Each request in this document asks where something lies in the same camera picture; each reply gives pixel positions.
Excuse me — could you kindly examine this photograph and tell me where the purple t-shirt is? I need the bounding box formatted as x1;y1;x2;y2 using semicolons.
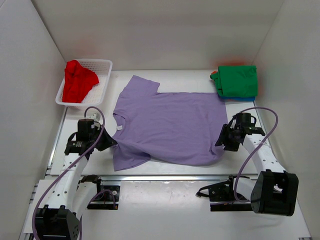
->
113;75;227;171

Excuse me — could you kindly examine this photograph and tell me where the white plastic basket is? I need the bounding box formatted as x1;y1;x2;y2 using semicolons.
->
55;58;113;109

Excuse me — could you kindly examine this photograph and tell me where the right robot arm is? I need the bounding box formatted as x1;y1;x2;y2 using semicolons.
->
215;112;299;217

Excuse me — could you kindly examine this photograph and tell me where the blue folded t-shirt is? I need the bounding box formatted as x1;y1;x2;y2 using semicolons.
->
219;96;256;102

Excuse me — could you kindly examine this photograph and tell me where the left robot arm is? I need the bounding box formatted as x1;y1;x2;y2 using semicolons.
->
32;118;117;240

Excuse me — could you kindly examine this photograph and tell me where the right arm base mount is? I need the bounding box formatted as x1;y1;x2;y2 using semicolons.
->
195;176;253;212

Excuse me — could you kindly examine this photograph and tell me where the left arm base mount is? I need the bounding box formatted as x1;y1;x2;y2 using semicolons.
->
87;181;121;210

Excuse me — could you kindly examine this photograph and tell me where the green folded t-shirt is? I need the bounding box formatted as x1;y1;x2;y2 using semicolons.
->
210;65;258;98

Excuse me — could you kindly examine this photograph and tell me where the red t-shirt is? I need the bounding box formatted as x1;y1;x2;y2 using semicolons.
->
62;60;99;103

